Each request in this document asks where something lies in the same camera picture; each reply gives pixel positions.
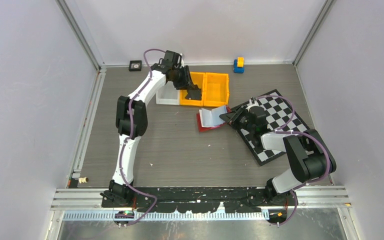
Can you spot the aluminium rail frame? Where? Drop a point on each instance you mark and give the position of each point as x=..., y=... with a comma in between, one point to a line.
x=85, y=204

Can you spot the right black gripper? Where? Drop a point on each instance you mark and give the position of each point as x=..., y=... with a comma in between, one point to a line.
x=233, y=117

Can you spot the empty orange bin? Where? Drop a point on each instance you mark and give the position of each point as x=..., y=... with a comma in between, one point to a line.
x=216, y=91

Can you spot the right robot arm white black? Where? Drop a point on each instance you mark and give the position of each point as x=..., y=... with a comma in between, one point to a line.
x=309, y=158

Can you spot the white plastic bin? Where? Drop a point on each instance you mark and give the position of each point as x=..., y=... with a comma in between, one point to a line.
x=168, y=95

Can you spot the blue yellow toy block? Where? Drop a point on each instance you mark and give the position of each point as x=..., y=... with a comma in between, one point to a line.
x=239, y=65

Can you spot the orange bin with cards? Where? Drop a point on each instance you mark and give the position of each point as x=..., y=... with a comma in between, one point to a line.
x=197, y=80

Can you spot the dark grey credit card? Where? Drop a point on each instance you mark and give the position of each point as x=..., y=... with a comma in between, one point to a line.
x=194, y=94

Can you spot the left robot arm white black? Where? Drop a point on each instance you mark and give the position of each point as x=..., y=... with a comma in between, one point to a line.
x=131, y=121

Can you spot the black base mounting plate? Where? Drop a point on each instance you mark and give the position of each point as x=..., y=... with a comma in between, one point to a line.
x=196, y=200

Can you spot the red card holder wallet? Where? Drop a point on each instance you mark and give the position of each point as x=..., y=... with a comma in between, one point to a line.
x=209, y=119

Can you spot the small black square box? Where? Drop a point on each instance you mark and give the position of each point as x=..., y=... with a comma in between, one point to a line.
x=135, y=66

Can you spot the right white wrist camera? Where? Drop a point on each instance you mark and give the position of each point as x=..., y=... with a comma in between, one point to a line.
x=253, y=102

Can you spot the black white checkerboard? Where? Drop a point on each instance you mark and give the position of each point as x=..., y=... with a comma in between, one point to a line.
x=279, y=112

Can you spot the small beige spool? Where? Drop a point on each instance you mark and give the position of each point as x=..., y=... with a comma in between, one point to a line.
x=83, y=180

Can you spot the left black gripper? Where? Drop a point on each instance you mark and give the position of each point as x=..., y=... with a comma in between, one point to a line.
x=187, y=83

